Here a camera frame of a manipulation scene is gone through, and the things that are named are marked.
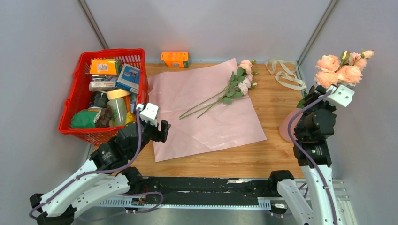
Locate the green bag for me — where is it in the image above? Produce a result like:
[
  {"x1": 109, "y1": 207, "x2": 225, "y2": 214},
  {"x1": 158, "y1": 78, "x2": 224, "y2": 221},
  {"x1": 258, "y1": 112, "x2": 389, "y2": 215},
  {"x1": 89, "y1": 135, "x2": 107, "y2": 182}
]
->
[{"x1": 71, "y1": 108, "x2": 102, "y2": 129}]

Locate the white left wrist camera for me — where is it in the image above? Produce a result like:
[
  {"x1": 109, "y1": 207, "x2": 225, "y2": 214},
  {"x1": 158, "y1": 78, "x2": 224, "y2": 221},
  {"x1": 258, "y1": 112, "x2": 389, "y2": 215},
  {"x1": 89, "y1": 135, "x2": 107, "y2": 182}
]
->
[{"x1": 136, "y1": 103, "x2": 160, "y2": 127}]

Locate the orange cardboard box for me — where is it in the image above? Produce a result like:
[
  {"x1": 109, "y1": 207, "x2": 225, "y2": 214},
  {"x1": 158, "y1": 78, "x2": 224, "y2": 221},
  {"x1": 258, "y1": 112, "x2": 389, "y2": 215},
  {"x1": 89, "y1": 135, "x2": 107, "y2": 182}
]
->
[{"x1": 161, "y1": 52, "x2": 189, "y2": 68}]

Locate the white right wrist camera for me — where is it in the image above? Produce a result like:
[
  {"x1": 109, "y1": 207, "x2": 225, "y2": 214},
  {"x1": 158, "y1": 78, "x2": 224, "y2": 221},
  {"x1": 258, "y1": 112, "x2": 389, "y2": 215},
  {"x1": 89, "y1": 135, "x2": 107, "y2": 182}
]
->
[{"x1": 324, "y1": 84, "x2": 355, "y2": 108}]

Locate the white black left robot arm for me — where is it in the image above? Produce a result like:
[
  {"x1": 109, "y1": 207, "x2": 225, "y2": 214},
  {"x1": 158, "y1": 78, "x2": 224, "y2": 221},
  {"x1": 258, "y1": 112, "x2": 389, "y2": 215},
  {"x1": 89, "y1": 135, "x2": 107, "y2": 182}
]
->
[{"x1": 29, "y1": 120, "x2": 171, "y2": 225}]

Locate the white red small box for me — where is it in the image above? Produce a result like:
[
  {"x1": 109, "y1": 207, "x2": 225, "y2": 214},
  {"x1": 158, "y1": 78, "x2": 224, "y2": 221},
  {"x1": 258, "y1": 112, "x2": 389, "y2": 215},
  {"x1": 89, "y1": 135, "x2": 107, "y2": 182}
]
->
[{"x1": 88, "y1": 81, "x2": 116, "y2": 91}]

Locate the pale green bottle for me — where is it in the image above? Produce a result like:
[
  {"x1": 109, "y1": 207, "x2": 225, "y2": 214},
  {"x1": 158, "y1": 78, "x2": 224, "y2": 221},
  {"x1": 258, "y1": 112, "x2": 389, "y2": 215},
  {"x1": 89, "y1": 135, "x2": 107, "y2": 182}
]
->
[{"x1": 107, "y1": 98, "x2": 127, "y2": 127}]

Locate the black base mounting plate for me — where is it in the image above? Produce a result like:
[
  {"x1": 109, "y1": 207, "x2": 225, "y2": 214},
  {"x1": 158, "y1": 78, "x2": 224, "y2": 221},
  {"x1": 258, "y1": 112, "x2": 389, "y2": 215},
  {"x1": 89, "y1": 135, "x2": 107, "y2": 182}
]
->
[{"x1": 127, "y1": 177, "x2": 282, "y2": 206}]

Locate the aluminium table frame rail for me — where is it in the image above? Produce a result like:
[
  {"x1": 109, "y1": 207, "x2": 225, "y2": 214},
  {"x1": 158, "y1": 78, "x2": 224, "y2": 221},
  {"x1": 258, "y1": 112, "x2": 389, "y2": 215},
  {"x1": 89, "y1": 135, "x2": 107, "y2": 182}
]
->
[{"x1": 56, "y1": 175, "x2": 358, "y2": 225}]

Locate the orange snack package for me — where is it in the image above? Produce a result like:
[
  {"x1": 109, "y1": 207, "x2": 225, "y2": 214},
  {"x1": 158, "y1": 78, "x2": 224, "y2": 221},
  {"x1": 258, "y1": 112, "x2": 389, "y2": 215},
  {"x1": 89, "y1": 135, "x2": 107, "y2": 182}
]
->
[{"x1": 89, "y1": 59, "x2": 122, "y2": 75}]

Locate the blue razor box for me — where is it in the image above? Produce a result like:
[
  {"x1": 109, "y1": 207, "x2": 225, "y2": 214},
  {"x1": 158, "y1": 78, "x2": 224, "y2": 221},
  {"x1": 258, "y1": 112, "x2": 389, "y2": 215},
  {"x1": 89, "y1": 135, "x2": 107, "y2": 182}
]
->
[{"x1": 115, "y1": 64, "x2": 140, "y2": 94}]

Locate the purple wrapping paper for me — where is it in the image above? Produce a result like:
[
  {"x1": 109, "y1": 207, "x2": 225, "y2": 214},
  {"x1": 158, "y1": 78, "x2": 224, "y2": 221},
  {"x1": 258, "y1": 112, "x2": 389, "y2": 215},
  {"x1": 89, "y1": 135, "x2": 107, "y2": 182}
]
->
[{"x1": 149, "y1": 59, "x2": 266, "y2": 162}]

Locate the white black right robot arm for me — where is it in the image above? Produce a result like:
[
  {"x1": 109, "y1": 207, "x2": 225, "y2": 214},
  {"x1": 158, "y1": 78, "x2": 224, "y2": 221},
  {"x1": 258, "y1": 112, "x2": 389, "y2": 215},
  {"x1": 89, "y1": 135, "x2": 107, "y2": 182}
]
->
[{"x1": 268, "y1": 85, "x2": 352, "y2": 225}]

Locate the cream printed ribbon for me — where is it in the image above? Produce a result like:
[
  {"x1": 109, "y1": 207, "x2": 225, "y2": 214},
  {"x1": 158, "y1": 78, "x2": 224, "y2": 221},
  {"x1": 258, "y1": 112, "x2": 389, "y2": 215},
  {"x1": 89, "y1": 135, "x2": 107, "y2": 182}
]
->
[{"x1": 264, "y1": 59, "x2": 307, "y2": 91}]

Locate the yellow small packet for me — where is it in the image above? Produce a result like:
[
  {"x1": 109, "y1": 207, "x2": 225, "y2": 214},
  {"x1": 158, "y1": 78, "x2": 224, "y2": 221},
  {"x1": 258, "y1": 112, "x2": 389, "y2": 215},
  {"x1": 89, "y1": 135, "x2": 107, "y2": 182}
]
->
[{"x1": 125, "y1": 112, "x2": 136, "y2": 125}]

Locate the red plastic shopping basket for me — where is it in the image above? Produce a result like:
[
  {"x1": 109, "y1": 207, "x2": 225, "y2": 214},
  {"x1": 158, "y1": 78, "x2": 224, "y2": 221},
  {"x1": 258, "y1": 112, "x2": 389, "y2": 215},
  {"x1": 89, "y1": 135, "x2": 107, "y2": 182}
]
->
[{"x1": 59, "y1": 48, "x2": 148, "y2": 146}]

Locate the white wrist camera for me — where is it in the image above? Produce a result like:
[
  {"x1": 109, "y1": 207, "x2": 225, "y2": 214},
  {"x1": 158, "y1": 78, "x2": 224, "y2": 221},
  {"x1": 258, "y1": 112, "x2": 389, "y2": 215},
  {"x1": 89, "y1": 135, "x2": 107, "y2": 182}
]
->
[
  {"x1": 136, "y1": 103, "x2": 160, "y2": 127},
  {"x1": 324, "y1": 84, "x2": 355, "y2": 108}
]

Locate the peach rose stem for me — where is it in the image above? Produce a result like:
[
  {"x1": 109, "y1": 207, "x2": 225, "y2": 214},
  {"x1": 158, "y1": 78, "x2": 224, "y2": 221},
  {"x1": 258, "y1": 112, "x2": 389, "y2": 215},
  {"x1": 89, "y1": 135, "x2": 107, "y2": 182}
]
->
[
  {"x1": 336, "y1": 49, "x2": 375, "y2": 87},
  {"x1": 296, "y1": 54, "x2": 341, "y2": 109}
]

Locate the pink cylindrical vase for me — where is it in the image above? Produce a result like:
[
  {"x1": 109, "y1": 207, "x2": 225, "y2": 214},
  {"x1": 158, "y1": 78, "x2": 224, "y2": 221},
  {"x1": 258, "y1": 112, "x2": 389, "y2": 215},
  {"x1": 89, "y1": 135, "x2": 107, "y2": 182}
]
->
[{"x1": 279, "y1": 108, "x2": 303, "y2": 143}]

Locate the beige tape roll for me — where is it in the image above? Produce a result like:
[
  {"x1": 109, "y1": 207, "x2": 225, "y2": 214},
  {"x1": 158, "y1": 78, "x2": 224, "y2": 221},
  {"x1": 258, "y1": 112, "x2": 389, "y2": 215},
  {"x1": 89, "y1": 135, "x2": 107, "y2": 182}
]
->
[{"x1": 106, "y1": 89, "x2": 130, "y2": 100}]

